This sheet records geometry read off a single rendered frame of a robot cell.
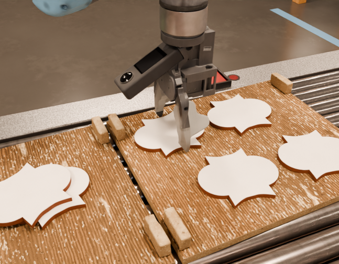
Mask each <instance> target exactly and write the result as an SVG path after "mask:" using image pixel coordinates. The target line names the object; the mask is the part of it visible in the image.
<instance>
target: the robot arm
mask: <svg viewBox="0 0 339 264"><path fill-rule="evenodd" d="M96 1H98V0H32V2H33V3H34V4H35V5H36V7H37V8H38V9H40V10H41V11H42V12H43V13H45V14H47V15H49V16H53V17H61V16H65V15H69V14H72V13H74V12H78V11H81V10H83V9H85V8H87V7H88V6H89V5H90V4H92V3H94V2H96ZM207 10H208V0H159V27H160V29H161V40H162V41H163V42H162V43H161V44H160V45H158V46H157V47H155V48H154V49H153V50H152V51H150V52H149V53H148V54H146V55H145V56H144V57H142V58H141V59H140V60H138V61H137V62H136V63H135V64H133V65H132V66H131V67H129V68H128V69H127V70H126V71H124V72H123V73H122V74H120V75H119V76H118V77H116V78H115V80H114V82H115V84H116V85H117V87H118V88H119V89H120V91H121V92H122V93H123V94H124V96H125V97H126V98H127V99H128V100H131V99H132V98H133V97H135V96H136V95H137V94H139V93H140V92H141V91H143V90H144V89H145V88H147V87H148V86H149V85H150V84H152V83H153V82H154V101H155V112H156V114H157V115H158V116H159V117H162V115H163V108H164V106H165V104H166V103H167V102H169V101H170V102H174V101H175V104H176V105H175V107H174V109H173V114H174V118H175V120H176V124H177V133H178V137H179V142H178V143H179V145H180V146H181V147H182V148H183V149H184V151H185V152H188V151H189V149H190V141H191V137H192V136H193V135H195V134H197V133H199V132H200V131H202V130H204V129H205V128H207V127H208V125H209V123H210V121H209V118H208V117H207V116H206V115H202V114H199V113H197V111H196V106H195V103H194V102H193V101H189V97H192V98H194V97H198V96H203V97H206V96H210V95H214V94H215V87H216V77H217V67H215V66H214V65H213V52H214V40H215V31H214V30H213V29H209V27H208V26H207ZM212 77H214V81H213V88H212V89H211V83H212Z"/></svg>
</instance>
